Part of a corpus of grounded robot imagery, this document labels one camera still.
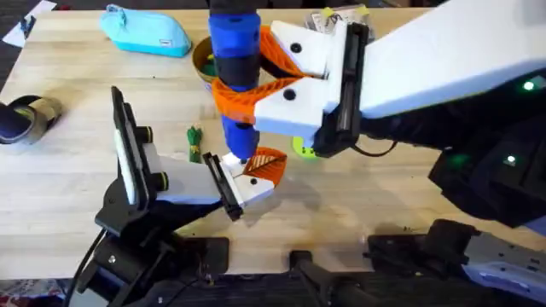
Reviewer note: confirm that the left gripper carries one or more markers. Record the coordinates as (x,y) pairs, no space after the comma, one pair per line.
(187,183)

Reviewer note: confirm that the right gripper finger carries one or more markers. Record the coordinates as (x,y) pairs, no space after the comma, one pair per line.
(290,108)
(307,51)

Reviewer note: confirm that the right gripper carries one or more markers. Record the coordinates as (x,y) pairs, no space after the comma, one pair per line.
(448,55)

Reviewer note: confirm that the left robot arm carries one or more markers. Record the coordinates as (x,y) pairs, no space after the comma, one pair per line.
(128,264)

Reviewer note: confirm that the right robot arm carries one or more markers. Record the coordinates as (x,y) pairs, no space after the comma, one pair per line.
(490,268)

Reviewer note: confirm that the green vegetable toy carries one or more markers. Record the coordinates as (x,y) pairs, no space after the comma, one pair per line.
(195,143)

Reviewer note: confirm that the clear plastic bag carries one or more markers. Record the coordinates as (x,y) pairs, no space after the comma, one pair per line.
(322,19)

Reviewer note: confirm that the green disc with holes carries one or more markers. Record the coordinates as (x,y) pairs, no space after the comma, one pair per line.
(300,148)

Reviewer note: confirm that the tan tub with toys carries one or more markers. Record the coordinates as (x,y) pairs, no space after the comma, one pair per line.
(202,59)

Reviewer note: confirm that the left wrist upright black plate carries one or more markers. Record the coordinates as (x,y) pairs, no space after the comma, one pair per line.
(128,149)

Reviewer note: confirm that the light blue zip bag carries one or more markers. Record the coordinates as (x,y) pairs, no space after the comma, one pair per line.
(145,32)

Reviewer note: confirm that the brown tape roll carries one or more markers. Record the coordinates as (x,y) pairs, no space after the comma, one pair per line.
(40,117)

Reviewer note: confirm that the white paper sheet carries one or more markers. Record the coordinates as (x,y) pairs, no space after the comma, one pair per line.
(17,36)

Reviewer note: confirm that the black rail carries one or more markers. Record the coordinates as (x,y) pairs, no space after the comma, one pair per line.
(256,294)

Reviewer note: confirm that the black stand post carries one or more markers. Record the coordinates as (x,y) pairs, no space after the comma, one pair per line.
(315,277)

